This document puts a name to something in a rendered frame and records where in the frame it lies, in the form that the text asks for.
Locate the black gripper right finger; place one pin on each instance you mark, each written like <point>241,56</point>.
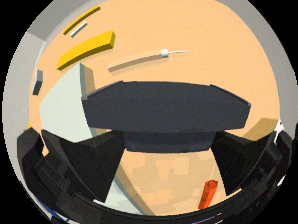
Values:
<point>236,157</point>

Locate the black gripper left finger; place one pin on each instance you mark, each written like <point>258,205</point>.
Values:
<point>94,161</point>

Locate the yellow flat bar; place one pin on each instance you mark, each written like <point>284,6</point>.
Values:
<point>97,44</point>
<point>82,17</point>

